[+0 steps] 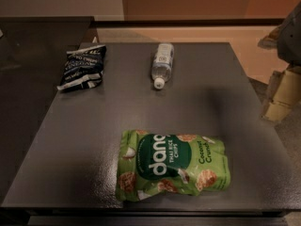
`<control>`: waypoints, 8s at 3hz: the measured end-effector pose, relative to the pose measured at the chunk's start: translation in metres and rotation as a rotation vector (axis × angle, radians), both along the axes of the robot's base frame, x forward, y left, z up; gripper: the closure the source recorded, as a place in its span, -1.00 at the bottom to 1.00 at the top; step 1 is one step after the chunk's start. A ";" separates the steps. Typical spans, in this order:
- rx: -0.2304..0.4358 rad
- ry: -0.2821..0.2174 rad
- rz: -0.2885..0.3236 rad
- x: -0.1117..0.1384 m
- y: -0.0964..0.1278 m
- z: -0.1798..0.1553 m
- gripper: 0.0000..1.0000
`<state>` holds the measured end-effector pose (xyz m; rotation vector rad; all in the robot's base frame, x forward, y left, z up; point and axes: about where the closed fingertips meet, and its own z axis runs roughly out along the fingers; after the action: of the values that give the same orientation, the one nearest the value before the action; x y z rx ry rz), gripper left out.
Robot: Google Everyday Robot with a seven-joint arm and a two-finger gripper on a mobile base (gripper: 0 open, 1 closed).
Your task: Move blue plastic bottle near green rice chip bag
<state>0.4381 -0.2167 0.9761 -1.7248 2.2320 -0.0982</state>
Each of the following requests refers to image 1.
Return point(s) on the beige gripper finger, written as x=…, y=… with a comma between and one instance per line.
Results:
x=283, y=94

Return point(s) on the clear plastic water bottle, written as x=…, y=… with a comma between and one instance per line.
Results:
x=161, y=68

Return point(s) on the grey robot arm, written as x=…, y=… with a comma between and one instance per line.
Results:
x=286, y=38

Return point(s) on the green rice chip bag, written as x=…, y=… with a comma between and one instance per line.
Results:
x=151, y=164

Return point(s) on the dark blue chip bag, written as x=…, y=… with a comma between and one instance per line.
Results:
x=83, y=69

